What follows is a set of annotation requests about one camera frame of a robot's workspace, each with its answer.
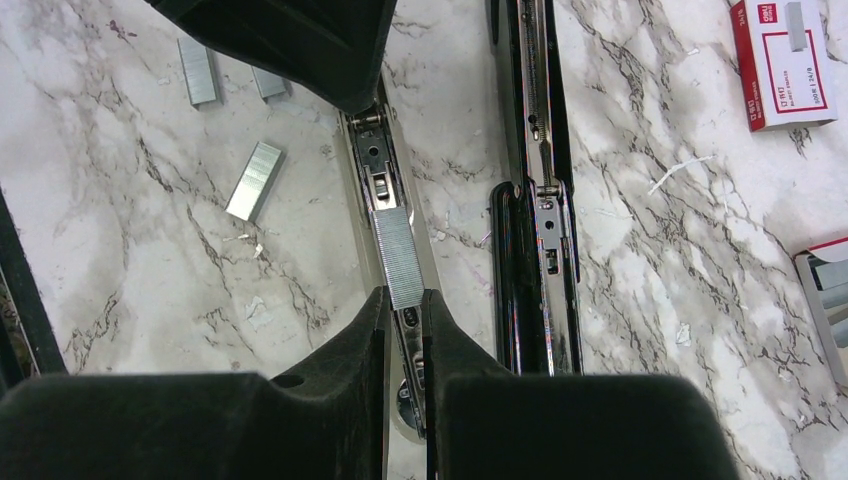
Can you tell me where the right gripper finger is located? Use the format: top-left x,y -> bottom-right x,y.
1,288 -> 390,479
422,290 -> 738,479

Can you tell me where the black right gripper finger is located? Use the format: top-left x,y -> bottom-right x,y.
150,0 -> 396,114

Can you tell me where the staple strip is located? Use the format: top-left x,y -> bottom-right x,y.
177,37 -> 219,107
251,66 -> 290,103
371,207 -> 425,311
225,142 -> 284,222

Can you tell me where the black stapler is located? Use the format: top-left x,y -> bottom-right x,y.
487,0 -> 584,376

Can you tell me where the silver staple strip tray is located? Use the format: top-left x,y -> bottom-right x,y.
793,237 -> 847,391

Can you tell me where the red white staple box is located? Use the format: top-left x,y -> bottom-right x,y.
730,0 -> 838,132

